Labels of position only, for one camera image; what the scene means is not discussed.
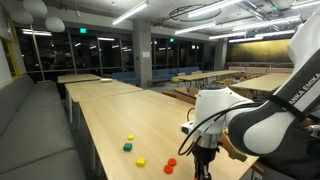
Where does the green block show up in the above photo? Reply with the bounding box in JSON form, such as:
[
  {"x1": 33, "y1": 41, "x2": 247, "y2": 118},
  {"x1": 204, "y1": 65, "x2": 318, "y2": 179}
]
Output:
[{"x1": 123, "y1": 143, "x2": 132, "y2": 152}]

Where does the grey bench seat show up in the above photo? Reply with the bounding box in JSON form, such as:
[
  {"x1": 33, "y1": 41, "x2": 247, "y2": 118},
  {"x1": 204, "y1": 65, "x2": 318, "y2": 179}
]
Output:
[{"x1": 0, "y1": 75, "x2": 86, "y2": 180}]

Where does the orange ring beside far-left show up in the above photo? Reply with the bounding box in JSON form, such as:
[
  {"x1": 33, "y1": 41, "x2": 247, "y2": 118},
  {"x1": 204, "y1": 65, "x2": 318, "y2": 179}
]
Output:
[{"x1": 163, "y1": 164, "x2": 174, "y2": 175}]

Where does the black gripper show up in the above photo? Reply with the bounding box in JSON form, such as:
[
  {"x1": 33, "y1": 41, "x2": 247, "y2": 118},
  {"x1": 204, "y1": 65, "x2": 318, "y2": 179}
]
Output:
[{"x1": 192, "y1": 145, "x2": 219, "y2": 180}]

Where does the black cable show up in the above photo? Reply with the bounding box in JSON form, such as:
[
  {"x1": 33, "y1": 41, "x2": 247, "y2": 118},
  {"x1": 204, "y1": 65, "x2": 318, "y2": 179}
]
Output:
[{"x1": 177, "y1": 94, "x2": 308, "y2": 157}]

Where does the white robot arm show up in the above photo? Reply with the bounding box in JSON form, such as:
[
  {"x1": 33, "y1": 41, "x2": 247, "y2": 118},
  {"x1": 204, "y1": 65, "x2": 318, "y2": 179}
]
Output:
[{"x1": 181, "y1": 11, "x2": 320, "y2": 180}]

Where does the green brown wrist camera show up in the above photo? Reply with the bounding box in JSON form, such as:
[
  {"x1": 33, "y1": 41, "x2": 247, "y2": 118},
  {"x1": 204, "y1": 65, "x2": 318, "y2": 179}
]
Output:
[{"x1": 220, "y1": 132, "x2": 247, "y2": 162}]

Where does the small yellow block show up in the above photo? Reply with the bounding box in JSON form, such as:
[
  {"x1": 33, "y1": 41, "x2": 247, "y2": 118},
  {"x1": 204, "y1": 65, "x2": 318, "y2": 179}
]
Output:
[{"x1": 127, "y1": 134, "x2": 134, "y2": 140}]

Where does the white plate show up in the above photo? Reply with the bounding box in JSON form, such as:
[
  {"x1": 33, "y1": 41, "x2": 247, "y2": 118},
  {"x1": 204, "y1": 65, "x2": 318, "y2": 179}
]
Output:
[{"x1": 100, "y1": 78, "x2": 113, "y2": 83}]

